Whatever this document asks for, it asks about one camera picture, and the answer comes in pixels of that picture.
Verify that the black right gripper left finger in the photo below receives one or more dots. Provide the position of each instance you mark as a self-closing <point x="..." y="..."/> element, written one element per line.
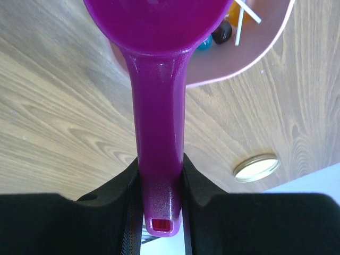
<point x="107" y="220"/>

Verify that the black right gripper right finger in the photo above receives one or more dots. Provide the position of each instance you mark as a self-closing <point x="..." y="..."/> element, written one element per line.
<point x="217" y="222"/>

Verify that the magenta plastic scoop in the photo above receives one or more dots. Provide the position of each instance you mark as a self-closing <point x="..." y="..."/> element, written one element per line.
<point x="157" y="75"/>

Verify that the pink tray of lollipops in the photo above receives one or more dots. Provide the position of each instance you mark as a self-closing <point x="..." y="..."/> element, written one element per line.
<point x="239" y="47"/>

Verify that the white jar lid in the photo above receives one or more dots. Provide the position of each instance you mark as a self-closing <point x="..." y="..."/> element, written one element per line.
<point x="256" y="168"/>

